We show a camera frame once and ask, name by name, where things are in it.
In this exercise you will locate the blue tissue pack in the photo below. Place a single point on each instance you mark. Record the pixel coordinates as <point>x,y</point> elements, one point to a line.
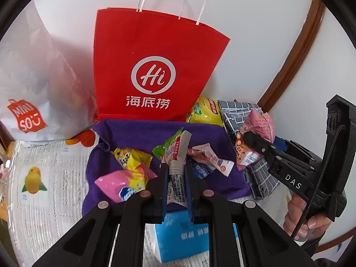
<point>178,238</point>

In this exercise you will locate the purple towel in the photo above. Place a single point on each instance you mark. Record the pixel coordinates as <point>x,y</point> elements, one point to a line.
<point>144,136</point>

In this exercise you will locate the red white snack packet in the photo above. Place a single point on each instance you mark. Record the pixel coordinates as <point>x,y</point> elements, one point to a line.
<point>175,158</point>

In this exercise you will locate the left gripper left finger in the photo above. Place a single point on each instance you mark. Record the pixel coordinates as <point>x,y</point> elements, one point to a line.
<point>112,234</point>

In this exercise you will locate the green triangular snack packet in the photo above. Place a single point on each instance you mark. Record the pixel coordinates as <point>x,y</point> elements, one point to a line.
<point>159,150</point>

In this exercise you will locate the grey checked folded cloth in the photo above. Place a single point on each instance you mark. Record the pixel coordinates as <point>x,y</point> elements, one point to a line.
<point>239,118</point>

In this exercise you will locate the white red crumpled wrapper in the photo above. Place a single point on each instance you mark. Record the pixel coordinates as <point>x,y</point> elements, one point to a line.
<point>205,155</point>

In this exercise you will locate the pink snack packet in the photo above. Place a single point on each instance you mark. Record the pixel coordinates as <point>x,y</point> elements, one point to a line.
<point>120,185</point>

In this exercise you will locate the fruit pattern tablecloth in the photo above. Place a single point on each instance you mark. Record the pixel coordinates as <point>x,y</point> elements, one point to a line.
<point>46,191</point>

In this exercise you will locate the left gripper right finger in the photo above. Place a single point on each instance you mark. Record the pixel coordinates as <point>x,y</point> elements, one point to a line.
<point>240,234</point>

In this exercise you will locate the red paper shopping bag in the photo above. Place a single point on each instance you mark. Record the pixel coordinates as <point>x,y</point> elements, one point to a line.
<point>150,65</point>

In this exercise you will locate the pink rice snack bag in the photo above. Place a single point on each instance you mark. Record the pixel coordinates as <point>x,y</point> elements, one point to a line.
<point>256,136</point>

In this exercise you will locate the blue small candy packet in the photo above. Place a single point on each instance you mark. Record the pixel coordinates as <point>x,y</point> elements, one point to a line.
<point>200,170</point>

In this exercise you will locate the yellow candy packet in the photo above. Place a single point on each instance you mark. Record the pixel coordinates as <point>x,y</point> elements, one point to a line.
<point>130,159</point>

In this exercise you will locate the white Miniso plastic bag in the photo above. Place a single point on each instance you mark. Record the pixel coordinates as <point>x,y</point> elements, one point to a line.
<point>42,99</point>

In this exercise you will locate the yellow snack bag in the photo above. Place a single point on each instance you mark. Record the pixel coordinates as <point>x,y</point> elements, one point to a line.
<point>206,111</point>

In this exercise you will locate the brown wooden frame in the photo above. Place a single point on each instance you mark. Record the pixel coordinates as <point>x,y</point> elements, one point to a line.
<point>296,56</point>

